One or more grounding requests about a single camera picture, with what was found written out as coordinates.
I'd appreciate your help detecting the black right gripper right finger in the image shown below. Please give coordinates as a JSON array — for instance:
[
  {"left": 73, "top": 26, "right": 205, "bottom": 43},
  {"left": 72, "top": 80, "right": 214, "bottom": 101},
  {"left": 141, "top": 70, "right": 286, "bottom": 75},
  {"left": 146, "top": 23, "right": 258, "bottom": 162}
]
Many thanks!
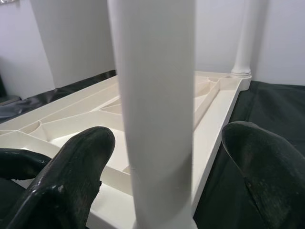
[{"left": 221, "top": 121, "right": 305, "bottom": 229}]

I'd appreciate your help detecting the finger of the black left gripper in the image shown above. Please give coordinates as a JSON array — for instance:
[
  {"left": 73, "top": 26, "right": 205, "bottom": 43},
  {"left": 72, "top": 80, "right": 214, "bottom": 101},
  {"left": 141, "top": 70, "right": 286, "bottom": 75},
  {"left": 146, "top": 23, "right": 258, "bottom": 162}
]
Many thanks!
[{"left": 0, "top": 147, "right": 52, "bottom": 182}]

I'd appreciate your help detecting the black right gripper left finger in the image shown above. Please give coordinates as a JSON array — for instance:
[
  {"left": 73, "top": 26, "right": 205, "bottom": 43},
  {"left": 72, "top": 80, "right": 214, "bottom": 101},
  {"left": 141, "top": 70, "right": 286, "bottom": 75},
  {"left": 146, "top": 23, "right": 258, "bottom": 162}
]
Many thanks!
[{"left": 7, "top": 126, "right": 116, "bottom": 229}]

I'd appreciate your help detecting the white plastic table top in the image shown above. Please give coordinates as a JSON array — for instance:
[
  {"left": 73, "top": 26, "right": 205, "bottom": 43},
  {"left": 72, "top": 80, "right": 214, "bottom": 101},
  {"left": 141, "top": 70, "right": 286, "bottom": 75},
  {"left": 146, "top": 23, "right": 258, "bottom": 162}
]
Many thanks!
[{"left": 0, "top": 71, "right": 252, "bottom": 229}]

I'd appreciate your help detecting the white plastic table leg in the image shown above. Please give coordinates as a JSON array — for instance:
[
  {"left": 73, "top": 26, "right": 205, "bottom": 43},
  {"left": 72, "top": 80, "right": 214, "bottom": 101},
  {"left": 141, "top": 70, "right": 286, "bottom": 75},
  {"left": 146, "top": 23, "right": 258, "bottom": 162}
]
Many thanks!
[
  {"left": 106, "top": 0, "right": 198, "bottom": 229},
  {"left": 230, "top": 0, "right": 257, "bottom": 79}
]

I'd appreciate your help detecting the black cloth table cover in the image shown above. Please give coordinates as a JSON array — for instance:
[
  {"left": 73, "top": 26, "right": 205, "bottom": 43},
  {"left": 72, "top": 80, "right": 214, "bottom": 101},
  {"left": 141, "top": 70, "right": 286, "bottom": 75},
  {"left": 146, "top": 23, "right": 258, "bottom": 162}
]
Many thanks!
[{"left": 0, "top": 69, "right": 305, "bottom": 229}]

